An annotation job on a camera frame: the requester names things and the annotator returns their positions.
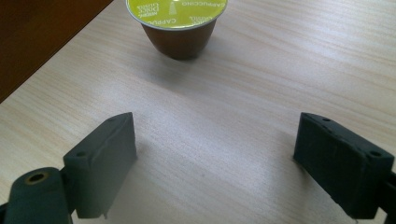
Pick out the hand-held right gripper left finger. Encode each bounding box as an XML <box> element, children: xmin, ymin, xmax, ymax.
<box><xmin>63</xmin><ymin>111</ymin><xmax>138</xmax><ymax>220</ymax></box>

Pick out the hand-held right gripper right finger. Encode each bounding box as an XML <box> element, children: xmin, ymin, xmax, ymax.
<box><xmin>292</xmin><ymin>112</ymin><xmax>396</xmax><ymax>220</ymax></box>

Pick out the green-lidded brown coffee capsule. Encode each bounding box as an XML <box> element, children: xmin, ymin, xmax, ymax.
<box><xmin>124</xmin><ymin>0</ymin><xmax>229</xmax><ymax>62</ymax></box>

